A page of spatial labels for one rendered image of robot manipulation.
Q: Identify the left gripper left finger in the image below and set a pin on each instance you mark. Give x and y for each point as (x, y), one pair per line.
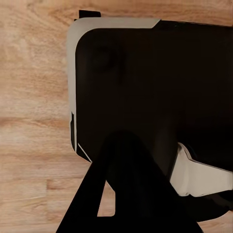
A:
(81, 216)

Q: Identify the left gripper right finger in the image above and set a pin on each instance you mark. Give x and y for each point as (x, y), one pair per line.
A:
(169, 213)

